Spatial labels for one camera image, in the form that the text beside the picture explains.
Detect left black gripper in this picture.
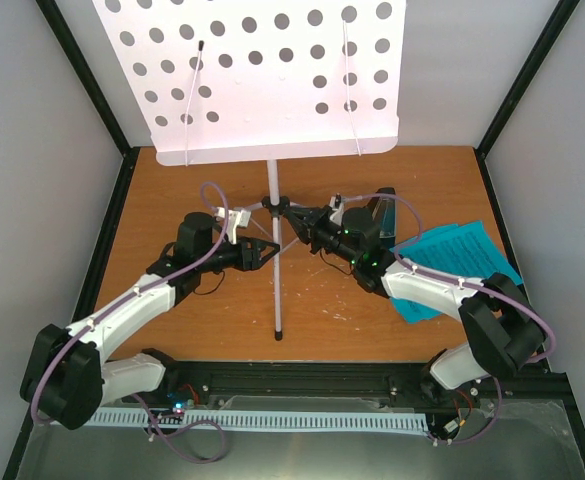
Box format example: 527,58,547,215
198,235,280,273

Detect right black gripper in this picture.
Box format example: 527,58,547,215
284,205,359,266

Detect black metronome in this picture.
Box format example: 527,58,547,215
367,187,397,249

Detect white tripod music stand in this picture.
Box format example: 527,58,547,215
91,0,407,342

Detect blue sheet music page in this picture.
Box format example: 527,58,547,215
391,224,459,324
395,221,523,285

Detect clear plastic metronome cover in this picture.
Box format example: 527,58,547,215
373,197,396,240

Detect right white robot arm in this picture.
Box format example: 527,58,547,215
284,206,552,403

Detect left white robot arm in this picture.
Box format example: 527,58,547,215
20,209,280,430

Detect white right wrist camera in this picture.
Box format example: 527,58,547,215
329,194,345,225

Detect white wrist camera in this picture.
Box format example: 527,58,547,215
213,207,251,244
329,194,345,225

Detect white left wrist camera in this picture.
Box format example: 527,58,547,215
213,207,251,244

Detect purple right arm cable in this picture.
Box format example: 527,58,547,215
344,192,558,447

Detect black front frame rail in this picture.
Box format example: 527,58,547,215
36,359,571,416

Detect light blue cable duct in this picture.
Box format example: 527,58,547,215
84,407,431,435

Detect black aluminium frame post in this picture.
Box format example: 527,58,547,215
34,0,141,161

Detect black right frame post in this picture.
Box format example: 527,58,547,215
475,0,583,156

